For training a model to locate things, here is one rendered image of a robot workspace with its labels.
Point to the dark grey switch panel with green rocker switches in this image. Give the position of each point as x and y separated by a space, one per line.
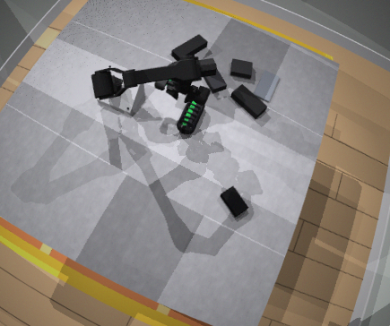
190 117

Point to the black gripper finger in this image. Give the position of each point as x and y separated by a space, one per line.
173 94
187 99

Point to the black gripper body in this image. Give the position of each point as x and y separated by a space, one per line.
200 95

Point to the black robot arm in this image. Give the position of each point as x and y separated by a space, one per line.
188 69

